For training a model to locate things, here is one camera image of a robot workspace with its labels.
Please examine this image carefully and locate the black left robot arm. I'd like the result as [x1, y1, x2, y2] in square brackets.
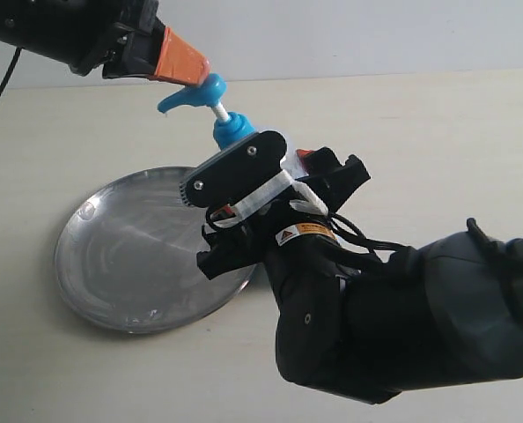
[0, 0, 210, 86]

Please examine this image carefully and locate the clear blue pump soap bottle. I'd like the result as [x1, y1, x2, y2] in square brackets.
[157, 72, 315, 182]

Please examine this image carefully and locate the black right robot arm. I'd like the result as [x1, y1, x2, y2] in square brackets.
[196, 147, 523, 404]

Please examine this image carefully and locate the round stainless steel plate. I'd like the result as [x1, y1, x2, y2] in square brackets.
[54, 167, 254, 335]

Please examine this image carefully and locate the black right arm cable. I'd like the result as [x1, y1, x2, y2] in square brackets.
[325, 211, 412, 265]

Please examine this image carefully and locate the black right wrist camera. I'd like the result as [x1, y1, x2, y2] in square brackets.
[180, 130, 286, 208]

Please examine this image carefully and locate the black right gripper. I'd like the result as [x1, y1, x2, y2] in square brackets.
[197, 147, 371, 279]

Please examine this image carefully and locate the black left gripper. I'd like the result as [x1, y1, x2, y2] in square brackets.
[70, 1, 210, 86]

